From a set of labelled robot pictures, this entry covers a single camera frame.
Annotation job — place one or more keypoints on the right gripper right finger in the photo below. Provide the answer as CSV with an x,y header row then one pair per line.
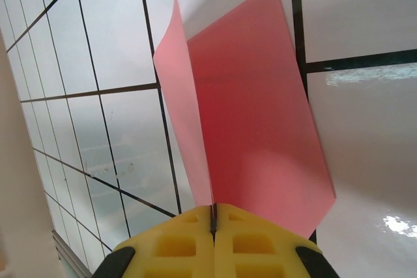
x,y
224,258

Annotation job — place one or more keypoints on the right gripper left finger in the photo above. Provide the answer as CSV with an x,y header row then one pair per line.
x,y
205,258

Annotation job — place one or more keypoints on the pink cloth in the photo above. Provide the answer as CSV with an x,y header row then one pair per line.
x,y
260,112

